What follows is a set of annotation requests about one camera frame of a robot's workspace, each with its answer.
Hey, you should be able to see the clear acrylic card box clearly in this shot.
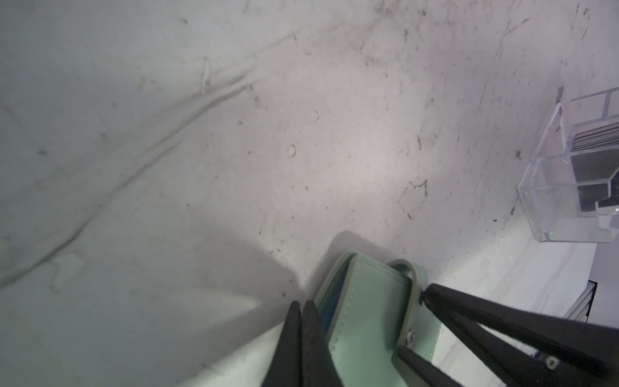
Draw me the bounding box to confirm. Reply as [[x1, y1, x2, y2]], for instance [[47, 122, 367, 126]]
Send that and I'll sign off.
[[517, 88, 618, 243]]

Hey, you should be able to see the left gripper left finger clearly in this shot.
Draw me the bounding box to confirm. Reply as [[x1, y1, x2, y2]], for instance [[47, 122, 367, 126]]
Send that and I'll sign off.
[[262, 301, 343, 386]]

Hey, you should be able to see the green card holder wallet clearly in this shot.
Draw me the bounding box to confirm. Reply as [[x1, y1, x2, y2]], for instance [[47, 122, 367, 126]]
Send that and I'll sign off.
[[314, 251, 442, 386]]

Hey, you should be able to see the stack of dark cards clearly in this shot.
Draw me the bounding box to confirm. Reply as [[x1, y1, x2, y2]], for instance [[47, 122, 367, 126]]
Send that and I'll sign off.
[[571, 123, 618, 212]]

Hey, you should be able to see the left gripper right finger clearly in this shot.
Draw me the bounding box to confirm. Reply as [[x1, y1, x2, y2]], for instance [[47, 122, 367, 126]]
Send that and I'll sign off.
[[422, 284, 618, 386]]

